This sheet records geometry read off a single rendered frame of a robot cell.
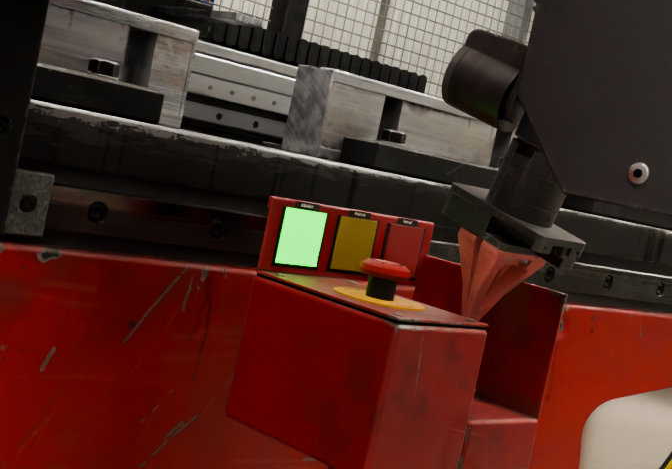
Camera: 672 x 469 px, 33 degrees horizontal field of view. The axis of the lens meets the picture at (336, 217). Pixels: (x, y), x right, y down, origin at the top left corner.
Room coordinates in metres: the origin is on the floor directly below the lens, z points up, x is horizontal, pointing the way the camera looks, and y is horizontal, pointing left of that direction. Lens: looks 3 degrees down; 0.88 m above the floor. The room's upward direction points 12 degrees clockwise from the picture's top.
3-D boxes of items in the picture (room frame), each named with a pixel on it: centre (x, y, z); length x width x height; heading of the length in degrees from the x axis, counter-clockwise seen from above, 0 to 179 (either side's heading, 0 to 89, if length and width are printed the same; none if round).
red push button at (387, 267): (0.88, -0.05, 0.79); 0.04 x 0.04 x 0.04
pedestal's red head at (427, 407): (0.92, -0.07, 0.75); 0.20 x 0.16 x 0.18; 135
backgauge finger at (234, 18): (1.30, 0.22, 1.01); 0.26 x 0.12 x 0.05; 43
